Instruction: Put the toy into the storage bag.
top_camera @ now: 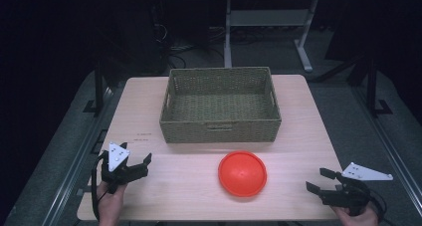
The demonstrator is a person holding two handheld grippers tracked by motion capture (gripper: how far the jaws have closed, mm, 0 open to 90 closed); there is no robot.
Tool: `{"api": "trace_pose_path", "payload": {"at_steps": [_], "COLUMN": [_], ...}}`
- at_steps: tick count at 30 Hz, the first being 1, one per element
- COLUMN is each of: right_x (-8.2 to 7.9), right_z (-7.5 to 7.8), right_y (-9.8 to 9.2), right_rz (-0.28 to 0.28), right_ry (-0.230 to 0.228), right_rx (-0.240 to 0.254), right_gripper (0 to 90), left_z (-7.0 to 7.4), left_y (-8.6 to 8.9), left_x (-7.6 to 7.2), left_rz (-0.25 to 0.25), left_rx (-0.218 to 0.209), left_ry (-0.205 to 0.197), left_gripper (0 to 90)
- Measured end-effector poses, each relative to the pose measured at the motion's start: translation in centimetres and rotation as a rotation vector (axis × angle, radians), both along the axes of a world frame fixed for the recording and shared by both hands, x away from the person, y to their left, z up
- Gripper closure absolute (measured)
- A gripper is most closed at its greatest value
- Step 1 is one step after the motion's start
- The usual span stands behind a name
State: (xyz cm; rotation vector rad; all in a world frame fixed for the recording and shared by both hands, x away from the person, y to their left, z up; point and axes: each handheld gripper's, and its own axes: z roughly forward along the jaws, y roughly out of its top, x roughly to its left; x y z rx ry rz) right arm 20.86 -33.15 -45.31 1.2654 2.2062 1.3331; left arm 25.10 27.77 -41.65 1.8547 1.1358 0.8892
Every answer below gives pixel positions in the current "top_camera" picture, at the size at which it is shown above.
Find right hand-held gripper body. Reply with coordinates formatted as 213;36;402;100
319;161;394;217

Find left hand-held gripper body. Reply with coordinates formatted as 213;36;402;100
100;141;149;194

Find red plastic bowl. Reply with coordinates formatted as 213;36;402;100
217;150;268;198

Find green woven basket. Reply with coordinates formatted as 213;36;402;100
159;66;283;144

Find person's right hand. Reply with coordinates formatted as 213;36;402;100
330;205;379;226

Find person's left hand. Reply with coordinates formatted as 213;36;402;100
96;180;128;226

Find black metal stand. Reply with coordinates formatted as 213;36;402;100
364;58;393;118
83;58;106;115

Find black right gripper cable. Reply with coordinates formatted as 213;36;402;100
364;188;388;224

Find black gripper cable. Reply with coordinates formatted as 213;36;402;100
91;151;109;222
364;188;388;224

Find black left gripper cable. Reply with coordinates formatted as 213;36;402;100
91;151;109;222

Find aluminium rail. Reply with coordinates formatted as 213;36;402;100
41;86;128;226
350;85;422;219

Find black floor cables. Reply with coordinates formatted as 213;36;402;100
150;3;227;71

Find grey metal table frame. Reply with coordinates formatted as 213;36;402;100
223;0;319;74

